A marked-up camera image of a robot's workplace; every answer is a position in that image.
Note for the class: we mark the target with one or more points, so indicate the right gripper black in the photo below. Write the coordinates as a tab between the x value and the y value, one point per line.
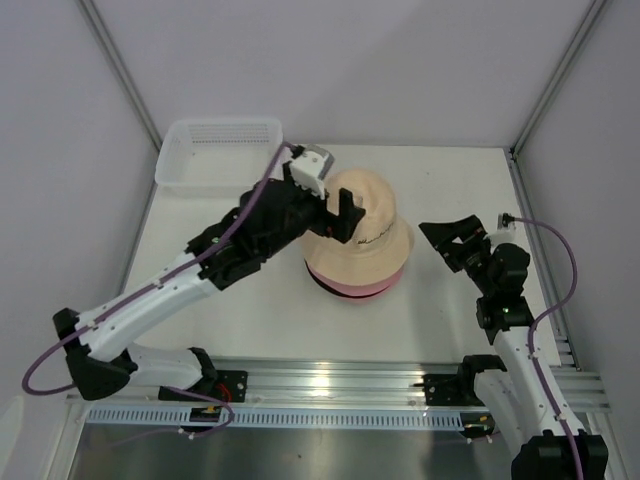
469	231

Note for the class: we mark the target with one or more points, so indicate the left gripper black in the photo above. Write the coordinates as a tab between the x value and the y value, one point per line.
330	225

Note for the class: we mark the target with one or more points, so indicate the cream bucket hat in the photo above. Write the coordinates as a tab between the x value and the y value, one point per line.
376	255

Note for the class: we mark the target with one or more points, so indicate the black bucket hat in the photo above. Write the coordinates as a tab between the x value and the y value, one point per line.
350	295

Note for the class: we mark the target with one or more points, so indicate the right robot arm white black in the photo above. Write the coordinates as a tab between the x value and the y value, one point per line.
545	437

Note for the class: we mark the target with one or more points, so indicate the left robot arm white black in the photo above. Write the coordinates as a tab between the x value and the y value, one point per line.
103	356

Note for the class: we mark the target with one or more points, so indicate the right corner aluminium profile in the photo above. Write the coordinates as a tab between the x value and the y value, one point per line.
566	63

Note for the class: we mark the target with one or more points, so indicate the corner aluminium profile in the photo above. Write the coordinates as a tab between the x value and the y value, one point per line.
566	63
105	41

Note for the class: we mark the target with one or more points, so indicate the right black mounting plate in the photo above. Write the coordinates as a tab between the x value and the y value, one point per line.
445	390

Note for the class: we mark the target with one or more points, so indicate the black mounting plate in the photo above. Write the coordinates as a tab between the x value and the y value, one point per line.
445	390
229	387

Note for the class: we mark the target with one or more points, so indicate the white plastic basket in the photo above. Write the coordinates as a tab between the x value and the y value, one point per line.
216	156

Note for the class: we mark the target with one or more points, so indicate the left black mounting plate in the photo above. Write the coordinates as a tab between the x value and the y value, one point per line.
229	387

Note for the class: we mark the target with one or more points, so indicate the left corner aluminium profile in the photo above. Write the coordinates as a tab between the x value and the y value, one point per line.
105	41

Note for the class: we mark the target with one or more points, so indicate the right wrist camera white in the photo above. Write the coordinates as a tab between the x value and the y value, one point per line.
505	231

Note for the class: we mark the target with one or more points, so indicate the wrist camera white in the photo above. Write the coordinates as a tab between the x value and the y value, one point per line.
308	167
505	231

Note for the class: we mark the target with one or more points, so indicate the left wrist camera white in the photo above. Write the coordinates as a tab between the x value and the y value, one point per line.
308	167

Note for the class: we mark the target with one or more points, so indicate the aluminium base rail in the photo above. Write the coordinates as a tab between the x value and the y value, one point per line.
335	384

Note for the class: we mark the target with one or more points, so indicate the white slotted cable duct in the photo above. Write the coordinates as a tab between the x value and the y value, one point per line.
420	419

